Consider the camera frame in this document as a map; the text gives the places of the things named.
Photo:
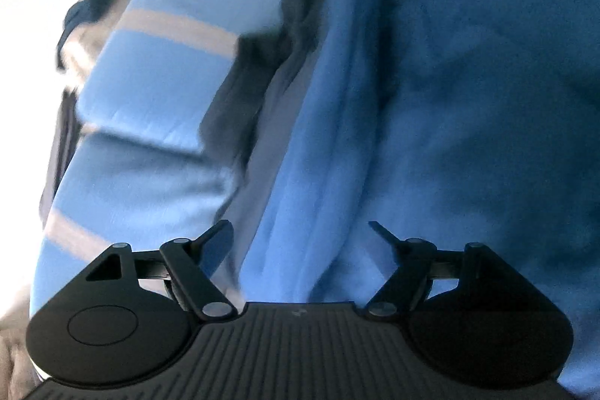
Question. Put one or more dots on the blue fleece jacket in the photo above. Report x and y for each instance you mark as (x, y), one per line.
(445, 100)

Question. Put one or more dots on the blue pillow with grey stripes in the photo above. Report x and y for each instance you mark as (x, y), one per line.
(178, 67)
(140, 194)

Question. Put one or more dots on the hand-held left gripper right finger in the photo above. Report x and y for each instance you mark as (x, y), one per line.
(399, 244)

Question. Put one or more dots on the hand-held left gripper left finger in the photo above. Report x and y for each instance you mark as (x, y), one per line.
(213, 251)

